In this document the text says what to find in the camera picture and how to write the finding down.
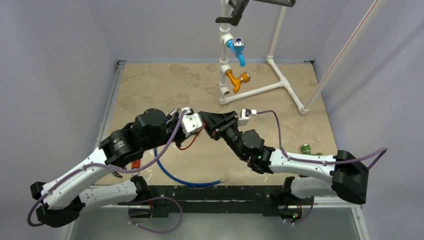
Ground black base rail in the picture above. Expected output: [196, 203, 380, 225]
[128, 185, 313, 219]

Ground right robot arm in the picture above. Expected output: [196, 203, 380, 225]
[198, 108, 369, 205]

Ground white diagonal pole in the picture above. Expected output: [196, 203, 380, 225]
[300, 0, 386, 115]

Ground purple cable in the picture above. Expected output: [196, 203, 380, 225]
[26, 110, 184, 234]
[255, 109, 388, 226]

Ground red handled adjustable wrench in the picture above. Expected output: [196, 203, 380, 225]
[131, 159, 141, 176]

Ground red cable seal lock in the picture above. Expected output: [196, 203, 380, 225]
[176, 127, 205, 151]

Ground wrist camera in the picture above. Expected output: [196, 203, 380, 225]
[237, 108, 257, 127]
[181, 107, 204, 137]

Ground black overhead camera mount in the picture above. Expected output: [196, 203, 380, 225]
[215, 0, 297, 27]

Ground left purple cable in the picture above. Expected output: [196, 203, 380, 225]
[26, 110, 184, 234]

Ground blue faucet valve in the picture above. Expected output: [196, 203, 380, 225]
[226, 37, 246, 67]

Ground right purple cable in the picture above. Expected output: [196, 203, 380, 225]
[255, 109, 388, 226]

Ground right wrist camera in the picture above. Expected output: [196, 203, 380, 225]
[237, 108, 257, 127]

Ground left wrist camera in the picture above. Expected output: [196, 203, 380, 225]
[181, 107, 204, 137]

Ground black pliers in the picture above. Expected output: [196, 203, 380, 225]
[112, 171, 123, 179]

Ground green object at right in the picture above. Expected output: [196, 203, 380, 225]
[300, 144, 324, 156]

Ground white PVC pipe frame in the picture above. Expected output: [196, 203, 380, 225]
[215, 0, 304, 114]

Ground orange faucet valve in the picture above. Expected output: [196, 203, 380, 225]
[224, 69, 251, 94]

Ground blue cable lock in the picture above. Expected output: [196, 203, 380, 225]
[153, 107, 229, 187]

